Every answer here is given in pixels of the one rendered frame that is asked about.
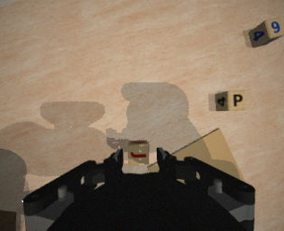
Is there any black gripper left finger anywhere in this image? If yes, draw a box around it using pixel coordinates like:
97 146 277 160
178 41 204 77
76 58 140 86
23 149 129 231

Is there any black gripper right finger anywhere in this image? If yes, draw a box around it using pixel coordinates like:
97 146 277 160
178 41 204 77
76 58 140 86
154 148 255 231

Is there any tan square mat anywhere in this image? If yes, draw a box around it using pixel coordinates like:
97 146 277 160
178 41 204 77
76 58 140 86
148 128 245 182

